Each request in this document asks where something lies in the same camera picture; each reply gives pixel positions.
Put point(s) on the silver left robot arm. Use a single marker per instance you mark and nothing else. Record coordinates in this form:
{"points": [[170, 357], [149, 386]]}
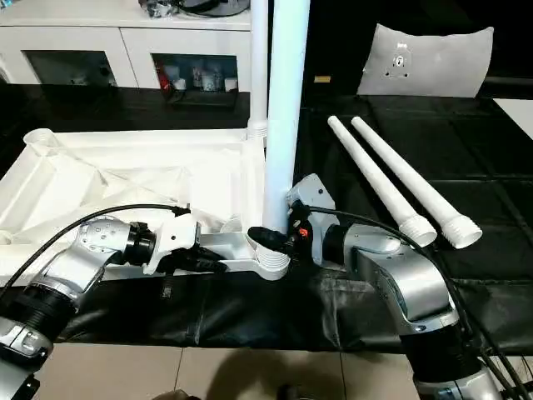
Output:
{"points": [[75, 267]]}

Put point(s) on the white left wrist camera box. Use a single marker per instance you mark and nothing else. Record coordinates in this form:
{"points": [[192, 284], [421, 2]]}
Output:
{"points": [[171, 237]]}

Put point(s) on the dark grey robot foot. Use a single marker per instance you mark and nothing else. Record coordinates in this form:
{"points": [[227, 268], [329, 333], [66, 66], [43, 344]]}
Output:
{"points": [[176, 394], [291, 392]]}

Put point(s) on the small white jar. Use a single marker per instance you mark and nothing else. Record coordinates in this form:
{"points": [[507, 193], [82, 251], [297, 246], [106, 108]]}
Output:
{"points": [[231, 84], [179, 84]]}

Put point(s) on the black box with yellow label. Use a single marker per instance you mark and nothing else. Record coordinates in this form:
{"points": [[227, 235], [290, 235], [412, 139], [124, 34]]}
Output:
{"points": [[329, 42]]}

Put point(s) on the small red bottle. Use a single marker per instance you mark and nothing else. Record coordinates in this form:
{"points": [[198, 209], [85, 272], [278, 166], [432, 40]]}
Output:
{"points": [[165, 81]]}

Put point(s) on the white plastic table top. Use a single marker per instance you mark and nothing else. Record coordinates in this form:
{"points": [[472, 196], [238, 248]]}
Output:
{"points": [[125, 175]]}

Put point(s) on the white plastic bag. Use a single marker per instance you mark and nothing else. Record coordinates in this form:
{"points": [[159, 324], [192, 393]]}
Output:
{"points": [[425, 62]]}

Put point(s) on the white cabinet with glass doors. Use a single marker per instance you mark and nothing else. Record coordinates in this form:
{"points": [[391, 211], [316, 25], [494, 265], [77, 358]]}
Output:
{"points": [[100, 37]]}

